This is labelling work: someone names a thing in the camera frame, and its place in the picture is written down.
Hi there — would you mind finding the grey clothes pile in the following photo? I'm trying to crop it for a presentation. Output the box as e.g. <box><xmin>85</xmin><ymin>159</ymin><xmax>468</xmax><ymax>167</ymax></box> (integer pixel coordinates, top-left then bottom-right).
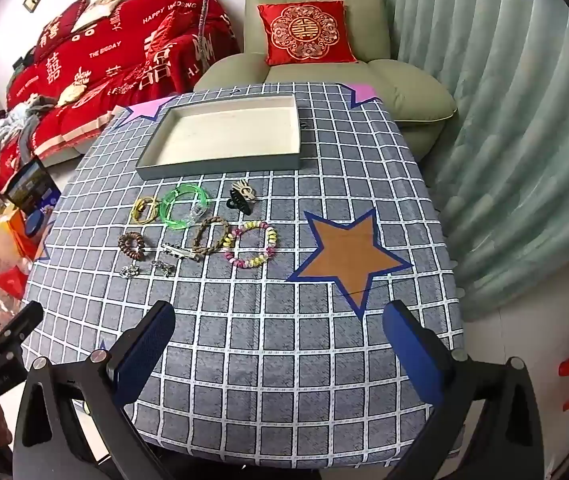
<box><xmin>0</xmin><ymin>95</ymin><xmax>58</xmax><ymax>161</ymax></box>

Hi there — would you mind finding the pastel bead bracelet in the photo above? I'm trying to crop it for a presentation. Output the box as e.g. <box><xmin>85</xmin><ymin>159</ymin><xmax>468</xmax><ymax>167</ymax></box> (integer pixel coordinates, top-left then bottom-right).
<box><xmin>223</xmin><ymin>220</ymin><xmax>278</xmax><ymax>269</ymax></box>

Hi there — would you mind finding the silver long hair clip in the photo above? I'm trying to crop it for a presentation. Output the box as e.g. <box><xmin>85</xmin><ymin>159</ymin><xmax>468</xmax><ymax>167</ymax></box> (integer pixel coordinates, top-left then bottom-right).
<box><xmin>160</xmin><ymin>242</ymin><xmax>201</xmax><ymax>262</ymax></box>

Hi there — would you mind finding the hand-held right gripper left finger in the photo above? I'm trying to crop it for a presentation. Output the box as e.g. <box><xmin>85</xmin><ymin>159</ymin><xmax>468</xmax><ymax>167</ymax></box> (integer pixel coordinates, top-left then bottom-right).
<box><xmin>12</xmin><ymin>301</ymin><xmax>178</xmax><ymax>480</ymax></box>

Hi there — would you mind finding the brown braided bracelet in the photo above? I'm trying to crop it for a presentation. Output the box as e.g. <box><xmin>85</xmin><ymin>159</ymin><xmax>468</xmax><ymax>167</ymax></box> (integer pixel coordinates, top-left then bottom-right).
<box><xmin>193</xmin><ymin>216</ymin><xmax>232</xmax><ymax>256</ymax></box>

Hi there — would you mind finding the red picture pillow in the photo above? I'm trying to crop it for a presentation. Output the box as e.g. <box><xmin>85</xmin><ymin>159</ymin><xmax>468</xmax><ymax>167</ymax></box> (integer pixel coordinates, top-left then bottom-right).
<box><xmin>72</xmin><ymin>0</ymin><xmax>130</xmax><ymax>33</ymax></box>

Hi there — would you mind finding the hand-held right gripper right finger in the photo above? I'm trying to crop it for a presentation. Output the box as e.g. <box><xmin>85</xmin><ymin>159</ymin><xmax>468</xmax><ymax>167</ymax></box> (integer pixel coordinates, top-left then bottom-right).
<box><xmin>383</xmin><ymin>301</ymin><xmax>560</xmax><ymax>480</ymax></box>

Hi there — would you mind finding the beige round cushion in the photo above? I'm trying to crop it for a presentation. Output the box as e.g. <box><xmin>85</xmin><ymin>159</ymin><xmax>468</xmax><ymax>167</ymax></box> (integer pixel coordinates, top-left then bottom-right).
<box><xmin>57</xmin><ymin>82</ymin><xmax>88</xmax><ymax>107</ymax></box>

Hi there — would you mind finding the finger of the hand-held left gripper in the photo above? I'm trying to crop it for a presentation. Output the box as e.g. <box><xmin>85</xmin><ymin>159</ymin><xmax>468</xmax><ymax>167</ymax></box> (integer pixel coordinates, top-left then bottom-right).
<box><xmin>0</xmin><ymin>301</ymin><xmax>44</xmax><ymax>356</ymax></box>

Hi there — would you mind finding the brown spiral hair tie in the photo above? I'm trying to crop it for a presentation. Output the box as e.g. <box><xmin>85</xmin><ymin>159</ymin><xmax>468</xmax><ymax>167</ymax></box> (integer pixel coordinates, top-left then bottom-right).
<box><xmin>118</xmin><ymin>231</ymin><xmax>148</xmax><ymax>262</ymax></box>

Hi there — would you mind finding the red printed blanket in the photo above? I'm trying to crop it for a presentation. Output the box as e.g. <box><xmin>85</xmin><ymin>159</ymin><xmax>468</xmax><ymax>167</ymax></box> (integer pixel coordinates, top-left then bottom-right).
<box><xmin>0</xmin><ymin>0</ymin><xmax>242</xmax><ymax>196</ymax></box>

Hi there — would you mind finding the orange box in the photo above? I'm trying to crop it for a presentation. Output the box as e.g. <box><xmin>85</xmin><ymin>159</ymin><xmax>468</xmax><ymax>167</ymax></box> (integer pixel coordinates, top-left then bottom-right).
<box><xmin>7</xmin><ymin>210</ymin><xmax>40</xmax><ymax>256</ymax></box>

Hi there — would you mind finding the printed cardboard box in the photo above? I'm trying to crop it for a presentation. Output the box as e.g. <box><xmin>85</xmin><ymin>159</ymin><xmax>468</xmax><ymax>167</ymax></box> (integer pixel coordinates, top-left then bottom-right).
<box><xmin>4</xmin><ymin>156</ymin><xmax>61</xmax><ymax>216</ymax></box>

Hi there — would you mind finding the hanging braided cord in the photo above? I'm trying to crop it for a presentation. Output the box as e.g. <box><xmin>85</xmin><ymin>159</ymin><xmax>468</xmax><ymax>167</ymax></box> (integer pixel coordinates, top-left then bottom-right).
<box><xmin>197</xmin><ymin>0</ymin><xmax>215</xmax><ymax>78</ymax></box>

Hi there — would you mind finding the pale green curtain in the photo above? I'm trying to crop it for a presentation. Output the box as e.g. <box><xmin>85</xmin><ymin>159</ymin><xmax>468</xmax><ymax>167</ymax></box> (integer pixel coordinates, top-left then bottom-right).
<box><xmin>374</xmin><ymin>0</ymin><xmax>569</xmax><ymax>321</ymax></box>

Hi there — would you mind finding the green translucent bracelet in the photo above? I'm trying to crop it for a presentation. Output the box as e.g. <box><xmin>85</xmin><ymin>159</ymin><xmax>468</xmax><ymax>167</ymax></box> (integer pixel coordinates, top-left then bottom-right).
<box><xmin>160</xmin><ymin>185</ymin><xmax>211</xmax><ymax>231</ymax></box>

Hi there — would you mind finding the black claw hair clip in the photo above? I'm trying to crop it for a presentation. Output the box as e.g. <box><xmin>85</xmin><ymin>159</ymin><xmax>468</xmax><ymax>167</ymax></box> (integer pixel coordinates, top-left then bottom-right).
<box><xmin>225</xmin><ymin>182</ymin><xmax>260</xmax><ymax>210</ymax></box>

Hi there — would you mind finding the red embroidered cushion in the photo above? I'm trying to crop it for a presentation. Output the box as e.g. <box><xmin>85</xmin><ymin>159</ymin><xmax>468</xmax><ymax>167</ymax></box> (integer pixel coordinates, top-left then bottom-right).
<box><xmin>257</xmin><ymin>1</ymin><xmax>359</xmax><ymax>67</ymax></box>

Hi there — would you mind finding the yellow hair tie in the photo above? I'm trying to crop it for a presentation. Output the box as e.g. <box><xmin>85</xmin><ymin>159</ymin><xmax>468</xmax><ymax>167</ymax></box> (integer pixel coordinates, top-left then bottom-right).
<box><xmin>132</xmin><ymin>195</ymin><xmax>162</xmax><ymax>225</ymax></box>

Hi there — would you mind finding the grey shallow tray box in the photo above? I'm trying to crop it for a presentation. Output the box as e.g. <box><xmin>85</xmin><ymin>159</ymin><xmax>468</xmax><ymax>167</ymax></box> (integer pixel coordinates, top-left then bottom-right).
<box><xmin>136</xmin><ymin>94</ymin><xmax>302</xmax><ymax>180</ymax></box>

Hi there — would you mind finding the grey checked tablecloth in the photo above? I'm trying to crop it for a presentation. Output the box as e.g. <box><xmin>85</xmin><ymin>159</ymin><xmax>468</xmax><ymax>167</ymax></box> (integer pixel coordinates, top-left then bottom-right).
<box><xmin>23</xmin><ymin>81</ymin><xmax>465</xmax><ymax>471</ymax></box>

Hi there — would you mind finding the beige bow hair clip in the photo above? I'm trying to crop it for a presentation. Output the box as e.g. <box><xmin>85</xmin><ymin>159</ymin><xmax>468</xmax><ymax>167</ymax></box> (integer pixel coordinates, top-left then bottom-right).
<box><xmin>232</xmin><ymin>181</ymin><xmax>258</xmax><ymax>203</ymax></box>

